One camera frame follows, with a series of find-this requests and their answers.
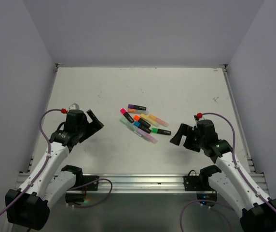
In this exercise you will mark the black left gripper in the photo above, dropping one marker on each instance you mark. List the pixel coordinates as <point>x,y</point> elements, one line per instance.
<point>96,125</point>

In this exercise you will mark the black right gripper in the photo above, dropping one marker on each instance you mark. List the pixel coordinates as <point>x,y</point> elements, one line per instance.
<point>183,129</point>

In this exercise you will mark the green cap black highlighter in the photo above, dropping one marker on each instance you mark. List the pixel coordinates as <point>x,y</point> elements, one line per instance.
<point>161,131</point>

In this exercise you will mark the pastel peach highlighter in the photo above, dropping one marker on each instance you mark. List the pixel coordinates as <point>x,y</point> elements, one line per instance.
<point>158,120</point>

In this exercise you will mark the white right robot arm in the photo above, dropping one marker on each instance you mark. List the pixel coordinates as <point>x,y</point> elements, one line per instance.
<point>255,208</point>

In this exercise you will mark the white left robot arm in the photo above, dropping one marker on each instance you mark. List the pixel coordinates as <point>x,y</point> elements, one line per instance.
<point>30,204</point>

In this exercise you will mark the thin grey pen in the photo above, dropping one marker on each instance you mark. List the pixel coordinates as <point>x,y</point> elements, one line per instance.
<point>135,130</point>

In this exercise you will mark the pink cap black highlighter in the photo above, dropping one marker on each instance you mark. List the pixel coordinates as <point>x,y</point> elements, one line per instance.
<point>127,115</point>

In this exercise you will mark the pastel green highlighter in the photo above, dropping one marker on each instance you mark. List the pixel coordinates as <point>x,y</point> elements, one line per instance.
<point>126,122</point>

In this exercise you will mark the orange cap black highlighter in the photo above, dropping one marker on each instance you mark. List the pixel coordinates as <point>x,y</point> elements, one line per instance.
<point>142,121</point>

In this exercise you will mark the purple cap black highlighter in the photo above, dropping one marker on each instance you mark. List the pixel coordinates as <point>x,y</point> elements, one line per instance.
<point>137,107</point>

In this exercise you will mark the blue cap black highlighter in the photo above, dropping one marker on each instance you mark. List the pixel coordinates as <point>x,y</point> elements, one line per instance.
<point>142,127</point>

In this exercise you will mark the pastel yellow highlighter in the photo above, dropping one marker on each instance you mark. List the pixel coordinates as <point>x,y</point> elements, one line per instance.
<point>146,118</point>

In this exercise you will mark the pastel orange highlighter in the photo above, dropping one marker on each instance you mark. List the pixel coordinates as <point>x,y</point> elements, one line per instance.
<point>138,112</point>

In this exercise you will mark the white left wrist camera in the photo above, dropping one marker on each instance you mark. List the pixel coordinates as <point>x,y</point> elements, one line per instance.
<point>74,106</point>

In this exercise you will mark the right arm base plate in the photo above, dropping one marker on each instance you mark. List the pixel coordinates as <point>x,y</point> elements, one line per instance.
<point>193,182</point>

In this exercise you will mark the aluminium front rail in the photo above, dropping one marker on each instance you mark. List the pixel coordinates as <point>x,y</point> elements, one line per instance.
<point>145,183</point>

